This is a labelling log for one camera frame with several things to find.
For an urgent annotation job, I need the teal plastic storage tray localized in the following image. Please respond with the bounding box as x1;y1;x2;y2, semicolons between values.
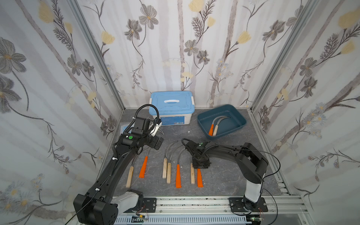
197;104;247;140

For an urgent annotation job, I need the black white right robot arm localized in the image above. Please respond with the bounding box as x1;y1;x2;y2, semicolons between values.
181;138;277;214

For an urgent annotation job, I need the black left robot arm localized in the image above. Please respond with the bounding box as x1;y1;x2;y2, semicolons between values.
73;104;164;225

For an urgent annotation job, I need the wooden handle sickle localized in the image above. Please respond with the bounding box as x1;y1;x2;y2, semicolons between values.
162;141;178;179
212;116;230;137
190;163;195;184
166;145;182;184
126;156;137;188

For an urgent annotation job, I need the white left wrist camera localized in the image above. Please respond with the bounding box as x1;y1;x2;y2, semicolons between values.
150;118;162;137

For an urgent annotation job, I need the blue face masks pack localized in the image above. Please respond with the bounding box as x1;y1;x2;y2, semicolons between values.
120;124;129;134

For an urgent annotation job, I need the white box with blue lid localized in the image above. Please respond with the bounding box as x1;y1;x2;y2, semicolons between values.
149;91;195;126

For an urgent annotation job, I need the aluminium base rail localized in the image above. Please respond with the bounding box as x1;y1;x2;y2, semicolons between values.
75;195;307;225

